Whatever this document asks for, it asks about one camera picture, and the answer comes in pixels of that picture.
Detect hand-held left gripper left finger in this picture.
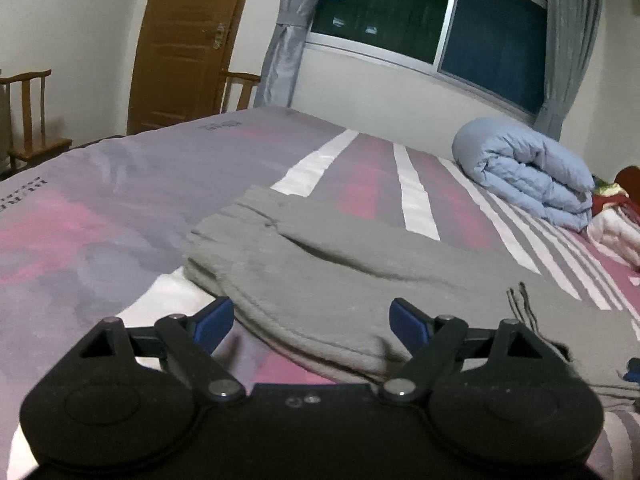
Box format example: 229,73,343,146
79,296,247,405

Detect grey curtain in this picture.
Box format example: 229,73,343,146
254,0,335,109
534,0,604,139

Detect folded white quilt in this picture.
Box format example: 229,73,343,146
586,206,640,267

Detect striped pink grey bed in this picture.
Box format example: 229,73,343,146
0,106,640,478

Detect folded red patterned blankets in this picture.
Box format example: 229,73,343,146
591,165,640,212

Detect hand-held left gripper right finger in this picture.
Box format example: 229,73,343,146
378,297,545,405

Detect folded light blue duvet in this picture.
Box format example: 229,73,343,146
451,117,597,232

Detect brown wooden door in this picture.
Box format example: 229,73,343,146
127,0,259,136

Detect grey pants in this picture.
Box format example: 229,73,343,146
182,185,640,401

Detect sliding glass window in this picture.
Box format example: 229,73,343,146
305,0,551,122

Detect wooden chair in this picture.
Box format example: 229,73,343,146
220,70,262,114
0,69,74,177

